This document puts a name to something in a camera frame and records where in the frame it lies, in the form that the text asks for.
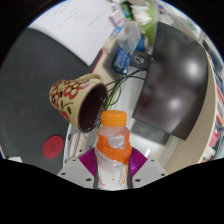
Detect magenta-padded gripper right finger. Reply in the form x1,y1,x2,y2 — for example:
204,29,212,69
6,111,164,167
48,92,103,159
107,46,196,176
127,147,168,190

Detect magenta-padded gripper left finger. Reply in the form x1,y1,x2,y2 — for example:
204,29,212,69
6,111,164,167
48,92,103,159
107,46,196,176
57,147,100,190

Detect orange-capped drink bottle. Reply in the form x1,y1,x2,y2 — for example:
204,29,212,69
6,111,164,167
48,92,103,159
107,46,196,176
94,110,133,192

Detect grey metal laptop stand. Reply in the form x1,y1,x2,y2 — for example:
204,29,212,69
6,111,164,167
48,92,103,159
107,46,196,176
62,122,101,168

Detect flat round red coaster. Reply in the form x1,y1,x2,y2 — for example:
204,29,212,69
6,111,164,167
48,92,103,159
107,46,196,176
42,134,65,160

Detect floral patterned ceramic mug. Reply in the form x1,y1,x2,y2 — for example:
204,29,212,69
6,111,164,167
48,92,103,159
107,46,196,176
49,73,110,134

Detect black desk mat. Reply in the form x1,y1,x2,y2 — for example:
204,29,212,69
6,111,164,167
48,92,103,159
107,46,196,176
0,28,104,176

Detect black computer monitor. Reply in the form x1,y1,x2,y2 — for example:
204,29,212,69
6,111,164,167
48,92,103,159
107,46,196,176
131,21,210,141

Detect small blue device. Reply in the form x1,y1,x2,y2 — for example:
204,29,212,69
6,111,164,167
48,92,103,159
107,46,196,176
113,47,132,75

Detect clear plastic box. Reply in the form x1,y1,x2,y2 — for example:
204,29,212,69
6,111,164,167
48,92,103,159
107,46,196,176
114,20,142,56

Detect white paper sheet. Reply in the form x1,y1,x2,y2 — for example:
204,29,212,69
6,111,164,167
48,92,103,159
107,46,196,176
28,0,118,67

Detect black tangled cables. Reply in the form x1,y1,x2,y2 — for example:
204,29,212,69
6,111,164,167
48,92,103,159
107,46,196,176
99,68,150,130

